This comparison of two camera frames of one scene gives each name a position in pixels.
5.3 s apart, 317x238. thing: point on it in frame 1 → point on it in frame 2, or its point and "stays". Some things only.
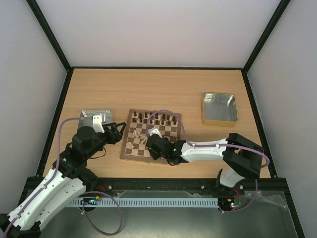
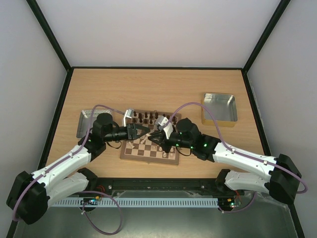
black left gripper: [117, 137] → [132, 131]
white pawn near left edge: [130, 146] stays
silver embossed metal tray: [86, 117] stays
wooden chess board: [139, 122] stays
